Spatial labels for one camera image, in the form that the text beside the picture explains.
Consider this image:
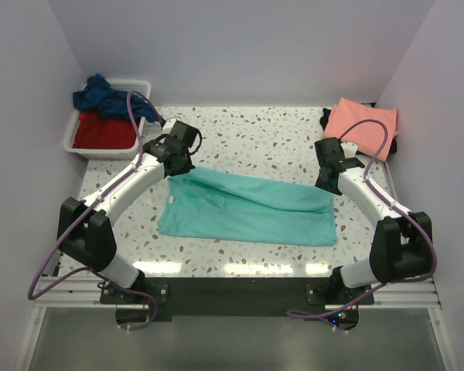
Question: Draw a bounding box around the teal t-shirt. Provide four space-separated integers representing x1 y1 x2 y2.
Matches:
158 167 337 247

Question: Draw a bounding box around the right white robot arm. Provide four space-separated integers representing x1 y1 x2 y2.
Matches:
315 138 437 304

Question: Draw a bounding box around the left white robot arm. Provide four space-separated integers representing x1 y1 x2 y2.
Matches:
58 119 203 303

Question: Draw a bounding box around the folded black t-shirt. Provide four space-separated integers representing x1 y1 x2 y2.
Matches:
319 102 400 156

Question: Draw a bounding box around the folded salmon pink t-shirt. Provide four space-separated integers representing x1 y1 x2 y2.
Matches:
323 97 399 162

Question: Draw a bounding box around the white plastic laundry basket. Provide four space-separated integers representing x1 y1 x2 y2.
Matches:
63 74 158 160

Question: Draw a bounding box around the red t-shirt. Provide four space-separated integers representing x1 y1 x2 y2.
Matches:
73 111 136 150

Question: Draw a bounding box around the navy blue t-shirt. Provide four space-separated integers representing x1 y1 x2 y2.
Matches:
72 74 165 125

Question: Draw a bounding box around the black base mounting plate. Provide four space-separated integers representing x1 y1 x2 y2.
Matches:
97 277 370 325

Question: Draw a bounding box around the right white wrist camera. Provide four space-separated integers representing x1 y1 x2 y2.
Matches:
340 141 358 158

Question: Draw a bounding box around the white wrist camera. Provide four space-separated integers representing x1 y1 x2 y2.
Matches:
340 141 358 158
162 118 178 134

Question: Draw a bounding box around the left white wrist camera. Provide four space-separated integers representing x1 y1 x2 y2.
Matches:
162 118 178 134

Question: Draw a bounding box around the aluminium rail frame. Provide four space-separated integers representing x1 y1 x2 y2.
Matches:
14 247 449 371

